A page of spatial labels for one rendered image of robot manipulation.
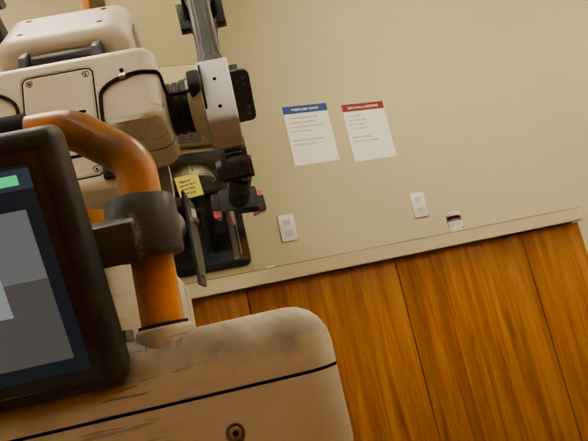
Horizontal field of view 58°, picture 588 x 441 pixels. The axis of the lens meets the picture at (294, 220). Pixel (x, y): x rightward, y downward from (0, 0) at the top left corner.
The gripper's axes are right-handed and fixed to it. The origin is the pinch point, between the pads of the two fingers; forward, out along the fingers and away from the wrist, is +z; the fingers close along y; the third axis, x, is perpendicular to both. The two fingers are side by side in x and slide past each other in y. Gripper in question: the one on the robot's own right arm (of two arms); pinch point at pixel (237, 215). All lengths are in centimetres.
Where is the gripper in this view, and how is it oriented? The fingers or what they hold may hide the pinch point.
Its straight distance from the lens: 150.7
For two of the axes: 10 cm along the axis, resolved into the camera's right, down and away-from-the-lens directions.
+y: -9.6, 1.5, -2.3
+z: -1.3, 5.0, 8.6
